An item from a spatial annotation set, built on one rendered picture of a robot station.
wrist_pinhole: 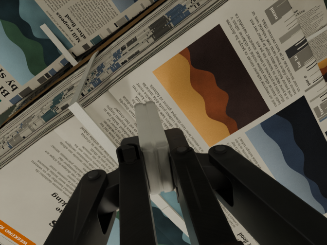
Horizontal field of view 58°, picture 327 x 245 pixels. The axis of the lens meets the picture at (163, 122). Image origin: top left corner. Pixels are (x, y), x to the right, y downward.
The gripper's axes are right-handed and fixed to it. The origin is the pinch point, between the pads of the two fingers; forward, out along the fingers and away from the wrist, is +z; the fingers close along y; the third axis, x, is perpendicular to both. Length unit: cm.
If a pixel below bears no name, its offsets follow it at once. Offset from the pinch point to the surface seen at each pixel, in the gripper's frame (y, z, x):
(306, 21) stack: 42, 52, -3
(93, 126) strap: -4.5, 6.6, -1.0
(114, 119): -2.7, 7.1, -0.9
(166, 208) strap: 0.4, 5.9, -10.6
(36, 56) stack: -14.3, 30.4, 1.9
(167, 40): 2.9, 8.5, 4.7
